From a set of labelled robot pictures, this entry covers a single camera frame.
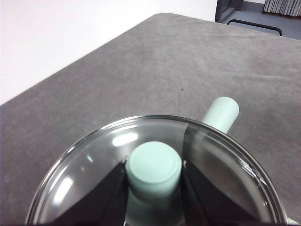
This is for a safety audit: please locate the glass lid with mint knob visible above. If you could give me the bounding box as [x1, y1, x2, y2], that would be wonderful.
[24, 114, 289, 226]

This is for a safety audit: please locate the mint green steamer pot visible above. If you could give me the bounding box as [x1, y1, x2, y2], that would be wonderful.
[201, 96, 240, 134]

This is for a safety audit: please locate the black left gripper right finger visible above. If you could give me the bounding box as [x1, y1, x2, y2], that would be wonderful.
[182, 162, 259, 226]

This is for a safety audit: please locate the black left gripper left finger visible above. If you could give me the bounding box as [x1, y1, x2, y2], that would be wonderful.
[50, 161, 129, 226]

